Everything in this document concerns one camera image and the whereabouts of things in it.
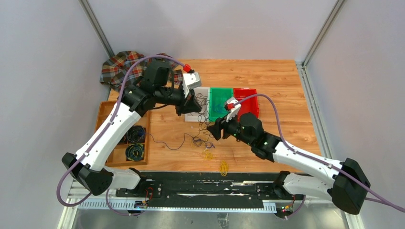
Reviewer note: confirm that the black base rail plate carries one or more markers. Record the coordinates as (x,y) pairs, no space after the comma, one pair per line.
(206,190)

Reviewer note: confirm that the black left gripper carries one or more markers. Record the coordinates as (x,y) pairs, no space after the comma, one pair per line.
(188,105)

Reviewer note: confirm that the green plastic bin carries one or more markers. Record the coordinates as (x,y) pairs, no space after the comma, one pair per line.
(218,97)

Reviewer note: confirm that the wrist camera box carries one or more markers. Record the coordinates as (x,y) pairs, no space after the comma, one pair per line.
(232,106)
(190,81)

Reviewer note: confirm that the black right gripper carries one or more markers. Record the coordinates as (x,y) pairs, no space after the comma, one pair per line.
(220,124)

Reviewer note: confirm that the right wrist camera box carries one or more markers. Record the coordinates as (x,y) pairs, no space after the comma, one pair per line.
(232,106)

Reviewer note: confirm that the plaid cloth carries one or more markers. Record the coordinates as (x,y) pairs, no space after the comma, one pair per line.
(133,65)

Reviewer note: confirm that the red plastic bin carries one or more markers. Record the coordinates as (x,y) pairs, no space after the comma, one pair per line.
(250,105)

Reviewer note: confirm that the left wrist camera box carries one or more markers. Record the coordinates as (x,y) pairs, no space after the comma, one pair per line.
(190,81)

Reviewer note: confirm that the white plastic bin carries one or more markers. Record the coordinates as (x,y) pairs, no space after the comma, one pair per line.
(202,96)

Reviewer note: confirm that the aluminium frame post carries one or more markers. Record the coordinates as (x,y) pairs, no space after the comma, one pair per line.
(96,26)
(323,31)

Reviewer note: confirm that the left aluminium frame post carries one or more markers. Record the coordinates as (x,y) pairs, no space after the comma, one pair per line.
(96,26)

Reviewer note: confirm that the right aluminium frame post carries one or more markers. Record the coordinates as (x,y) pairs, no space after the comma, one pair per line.
(323,31)

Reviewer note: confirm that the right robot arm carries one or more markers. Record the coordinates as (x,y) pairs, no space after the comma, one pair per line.
(342,183)

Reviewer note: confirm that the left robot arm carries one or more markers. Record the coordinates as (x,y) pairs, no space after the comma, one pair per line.
(87,164)

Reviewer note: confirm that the wooden compartment tray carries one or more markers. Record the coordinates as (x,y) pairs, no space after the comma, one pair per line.
(133,148)

